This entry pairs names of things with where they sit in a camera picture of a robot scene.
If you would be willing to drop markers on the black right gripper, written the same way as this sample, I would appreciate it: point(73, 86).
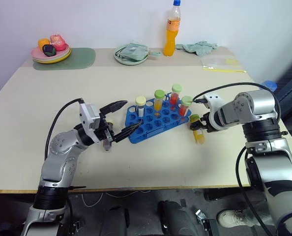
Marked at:
point(206, 124)

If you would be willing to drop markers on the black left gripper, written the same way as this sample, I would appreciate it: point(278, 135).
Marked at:
point(104, 129)

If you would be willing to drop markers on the yellow tube with olive cap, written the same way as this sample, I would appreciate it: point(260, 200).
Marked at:
point(200, 136)

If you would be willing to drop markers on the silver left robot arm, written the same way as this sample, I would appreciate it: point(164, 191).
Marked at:
point(60, 157)

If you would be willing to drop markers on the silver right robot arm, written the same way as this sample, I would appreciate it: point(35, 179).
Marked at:
point(264, 137)

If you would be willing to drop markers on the small dark test tube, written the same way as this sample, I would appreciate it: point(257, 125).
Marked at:
point(107, 146)

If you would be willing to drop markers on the blue test tube rack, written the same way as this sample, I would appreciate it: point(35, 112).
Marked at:
point(151, 124)

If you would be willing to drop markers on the red tube with green cap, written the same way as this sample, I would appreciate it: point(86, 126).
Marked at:
point(184, 108)
point(175, 97)

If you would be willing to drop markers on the white tube with cream cap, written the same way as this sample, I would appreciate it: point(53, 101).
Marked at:
point(140, 105)

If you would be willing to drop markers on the yellow tube with green cap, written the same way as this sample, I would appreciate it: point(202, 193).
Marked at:
point(159, 100)

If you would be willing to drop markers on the light green round plate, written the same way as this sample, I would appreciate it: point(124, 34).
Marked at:
point(130, 61)

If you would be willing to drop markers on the clear plastic zip bag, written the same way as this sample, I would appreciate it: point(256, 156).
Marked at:
point(219, 62)

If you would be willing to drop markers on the green fabric pouch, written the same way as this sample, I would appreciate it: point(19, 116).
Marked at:
point(133, 52)

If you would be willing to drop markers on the green placemat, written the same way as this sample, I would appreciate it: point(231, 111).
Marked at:
point(82, 57)

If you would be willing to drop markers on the crumpled green cloth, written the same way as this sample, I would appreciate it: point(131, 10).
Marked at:
point(197, 48)

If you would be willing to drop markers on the stack of plates with toys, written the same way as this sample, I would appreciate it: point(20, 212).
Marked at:
point(62, 58)

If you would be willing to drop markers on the orange drink bottle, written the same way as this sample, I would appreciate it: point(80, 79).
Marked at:
point(171, 37)

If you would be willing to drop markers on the pink toy food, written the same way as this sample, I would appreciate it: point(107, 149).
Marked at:
point(58, 43)

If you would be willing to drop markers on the black chair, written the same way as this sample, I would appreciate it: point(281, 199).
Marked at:
point(291, 86)

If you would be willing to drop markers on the black toy food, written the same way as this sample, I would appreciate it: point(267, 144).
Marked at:
point(49, 50)

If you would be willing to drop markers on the dark rounded shape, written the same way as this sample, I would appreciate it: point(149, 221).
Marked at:
point(178, 218)

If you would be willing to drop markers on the white shoe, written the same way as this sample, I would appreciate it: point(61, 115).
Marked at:
point(234, 218)

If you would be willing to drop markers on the pink plate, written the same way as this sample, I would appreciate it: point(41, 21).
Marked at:
point(36, 55)

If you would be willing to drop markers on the orange toy food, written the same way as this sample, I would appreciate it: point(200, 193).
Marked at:
point(42, 43)

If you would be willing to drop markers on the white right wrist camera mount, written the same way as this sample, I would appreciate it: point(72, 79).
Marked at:
point(213, 100)

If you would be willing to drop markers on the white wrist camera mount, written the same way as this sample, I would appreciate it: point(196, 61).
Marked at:
point(88, 118)
point(213, 100)

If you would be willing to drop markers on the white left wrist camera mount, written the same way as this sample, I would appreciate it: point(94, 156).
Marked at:
point(88, 118)

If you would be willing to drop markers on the metal clamp bracket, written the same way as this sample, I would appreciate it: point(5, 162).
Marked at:
point(201, 216)

